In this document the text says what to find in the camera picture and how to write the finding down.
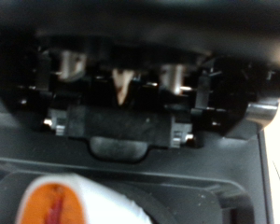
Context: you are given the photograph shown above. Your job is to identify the black Keurig coffee machine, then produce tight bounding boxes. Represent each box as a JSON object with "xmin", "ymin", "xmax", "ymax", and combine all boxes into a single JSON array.
[{"xmin": 0, "ymin": 0, "xmax": 280, "ymax": 224}]

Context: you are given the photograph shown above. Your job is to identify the orange-lidded coffee pod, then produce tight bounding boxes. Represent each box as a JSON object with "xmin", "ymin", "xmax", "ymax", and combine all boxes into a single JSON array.
[{"xmin": 15, "ymin": 173, "xmax": 153, "ymax": 224}]

